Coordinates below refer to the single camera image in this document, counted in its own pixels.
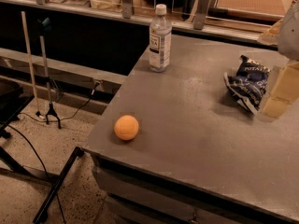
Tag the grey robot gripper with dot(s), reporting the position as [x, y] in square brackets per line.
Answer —
[290, 34]

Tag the blue potato chip bag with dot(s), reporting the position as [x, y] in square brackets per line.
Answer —
[248, 85]

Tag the clear plastic water bottle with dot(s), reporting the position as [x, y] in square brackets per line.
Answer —
[160, 31]

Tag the metal railing with posts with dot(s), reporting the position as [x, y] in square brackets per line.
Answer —
[243, 20]

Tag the orange ball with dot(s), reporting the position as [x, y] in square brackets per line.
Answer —
[126, 127]

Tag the grey table drawer unit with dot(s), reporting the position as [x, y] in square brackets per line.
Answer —
[139, 198]

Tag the white pole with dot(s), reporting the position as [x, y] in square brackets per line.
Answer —
[31, 68]

